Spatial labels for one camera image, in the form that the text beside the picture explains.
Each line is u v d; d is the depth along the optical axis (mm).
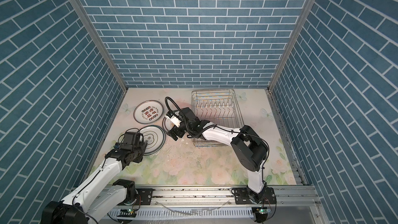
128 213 721
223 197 753
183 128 752
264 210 707
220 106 1015
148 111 1056
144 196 742
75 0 759
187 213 770
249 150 485
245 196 737
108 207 526
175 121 763
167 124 986
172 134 764
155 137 927
